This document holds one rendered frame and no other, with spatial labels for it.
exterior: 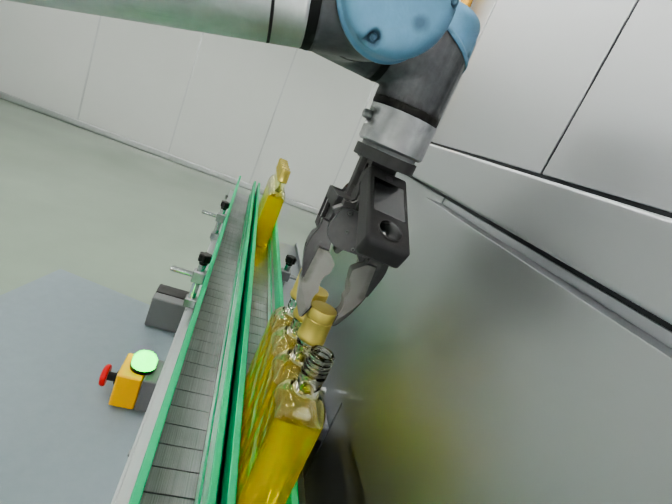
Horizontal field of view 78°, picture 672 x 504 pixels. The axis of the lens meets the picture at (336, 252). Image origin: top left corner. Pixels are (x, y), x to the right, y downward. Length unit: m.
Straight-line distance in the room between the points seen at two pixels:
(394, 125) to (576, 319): 0.24
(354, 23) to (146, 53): 6.17
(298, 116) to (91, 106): 2.73
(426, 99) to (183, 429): 0.56
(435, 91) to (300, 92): 5.81
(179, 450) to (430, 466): 0.36
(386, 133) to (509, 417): 0.28
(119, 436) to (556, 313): 0.72
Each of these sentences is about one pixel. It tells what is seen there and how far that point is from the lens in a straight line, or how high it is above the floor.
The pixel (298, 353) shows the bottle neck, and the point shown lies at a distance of 0.51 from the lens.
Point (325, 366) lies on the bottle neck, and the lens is 0.45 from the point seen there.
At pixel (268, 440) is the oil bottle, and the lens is 0.49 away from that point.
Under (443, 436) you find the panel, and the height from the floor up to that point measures 1.14.
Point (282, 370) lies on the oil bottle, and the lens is 0.51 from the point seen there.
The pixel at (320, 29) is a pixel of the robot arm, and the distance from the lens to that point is 0.30.
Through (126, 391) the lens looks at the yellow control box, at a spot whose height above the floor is 0.79.
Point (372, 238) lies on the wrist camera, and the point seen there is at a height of 1.29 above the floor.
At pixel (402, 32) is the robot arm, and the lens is 0.28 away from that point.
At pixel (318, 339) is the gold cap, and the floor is 1.13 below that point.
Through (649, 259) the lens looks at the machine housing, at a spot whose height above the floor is 1.37.
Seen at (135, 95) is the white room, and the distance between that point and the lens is 6.46.
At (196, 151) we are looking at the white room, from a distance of 6.35.
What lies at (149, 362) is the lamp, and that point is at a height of 0.85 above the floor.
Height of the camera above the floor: 1.36
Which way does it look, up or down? 16 degrees down
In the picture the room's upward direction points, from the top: 24 degrees clockwise
